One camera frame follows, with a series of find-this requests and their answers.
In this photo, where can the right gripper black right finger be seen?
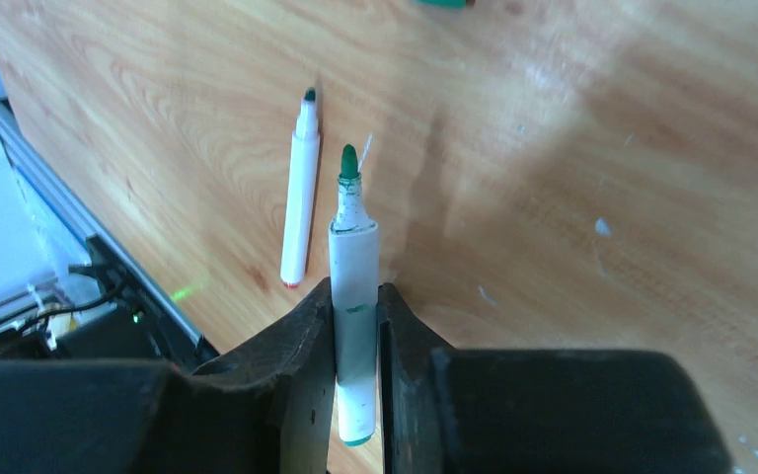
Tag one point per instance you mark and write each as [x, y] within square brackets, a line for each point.
[449, 410]

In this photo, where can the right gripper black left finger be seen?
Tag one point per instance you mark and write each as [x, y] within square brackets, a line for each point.
[264, 407]

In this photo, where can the green white marker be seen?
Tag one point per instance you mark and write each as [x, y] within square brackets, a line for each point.
[354, 271]

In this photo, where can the red white marker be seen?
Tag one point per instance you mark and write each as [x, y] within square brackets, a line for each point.
[302, 177]

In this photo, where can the green pen cap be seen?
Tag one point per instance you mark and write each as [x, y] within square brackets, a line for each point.
[447, 4]

